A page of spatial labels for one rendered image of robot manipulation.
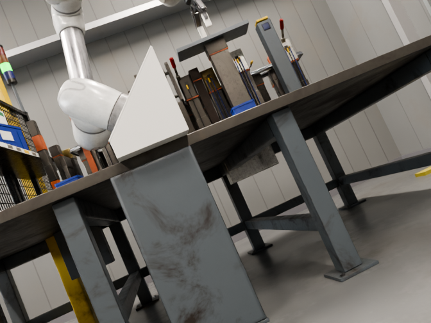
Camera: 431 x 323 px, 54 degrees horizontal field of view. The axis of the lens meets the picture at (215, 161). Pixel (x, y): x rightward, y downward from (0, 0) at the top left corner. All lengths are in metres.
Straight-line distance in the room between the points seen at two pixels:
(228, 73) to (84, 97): 0.74
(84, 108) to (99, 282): 0.62
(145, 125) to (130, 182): 0.20
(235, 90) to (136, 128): 0.73
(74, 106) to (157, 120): 0.35
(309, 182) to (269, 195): 2.67
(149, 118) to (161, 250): 0.44
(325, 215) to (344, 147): 3.01
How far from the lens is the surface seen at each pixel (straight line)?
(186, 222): 1.47
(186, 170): 1.48
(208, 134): 1.52
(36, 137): 2.34
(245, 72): 2.24
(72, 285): 2.93
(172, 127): 1.44
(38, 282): 4.29
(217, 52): 2.09
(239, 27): 2.12
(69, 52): 2.04
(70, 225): 1.55
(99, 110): 1.61
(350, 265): 1.68
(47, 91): 4.46
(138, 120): 1.44
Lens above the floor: 0.45
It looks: 5 degrees up
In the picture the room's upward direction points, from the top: 24 degrees counter-clockwise
